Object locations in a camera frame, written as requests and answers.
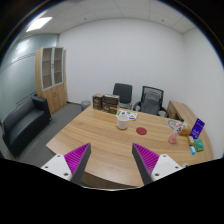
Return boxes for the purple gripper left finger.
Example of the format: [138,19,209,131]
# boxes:
[41,142,92,186]

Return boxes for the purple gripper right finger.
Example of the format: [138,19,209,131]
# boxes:
[131,142,184,186]

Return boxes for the pink plastic water bottle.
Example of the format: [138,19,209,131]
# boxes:
[168,121,183,144]

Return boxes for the red round coaster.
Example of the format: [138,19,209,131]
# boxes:
[136,127,147,135]

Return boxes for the white round plate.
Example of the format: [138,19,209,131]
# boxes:
[167,120,177,129]

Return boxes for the white ceramic mug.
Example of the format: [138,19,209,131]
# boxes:
[117,115,129,130]

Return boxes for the blue small packet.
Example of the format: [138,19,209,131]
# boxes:
[190,146,196,155]

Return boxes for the yellow small packet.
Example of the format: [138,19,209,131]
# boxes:
[187,135,195,146]

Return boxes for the green packet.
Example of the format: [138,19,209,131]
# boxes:
[194,139,204,152]

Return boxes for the grey waste bin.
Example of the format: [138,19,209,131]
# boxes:
[81,101,91,111]

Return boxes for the wooden side desk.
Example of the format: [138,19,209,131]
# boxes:
[167,100,197,128]

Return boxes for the grey mesh office chair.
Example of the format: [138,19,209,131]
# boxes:
[133,86,169,118]

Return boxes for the small brown cardboard box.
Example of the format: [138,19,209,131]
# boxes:
[93,93,103,110]

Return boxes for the purple standing card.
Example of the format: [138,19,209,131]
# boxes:
[190,119,205,139]

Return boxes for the black leather sofa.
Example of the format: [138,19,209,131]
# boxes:
[2,96,51,157]

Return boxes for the large brown cardboard box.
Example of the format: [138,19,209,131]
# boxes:
[102,94,120,114]

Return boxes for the black office chair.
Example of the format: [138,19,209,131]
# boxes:
[113,83,133,109]

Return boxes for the wooden glass-door cabinet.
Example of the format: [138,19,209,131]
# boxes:
[35,47,66,114]

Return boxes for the ceiling light panel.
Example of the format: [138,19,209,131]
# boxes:
[27,17,51,32]

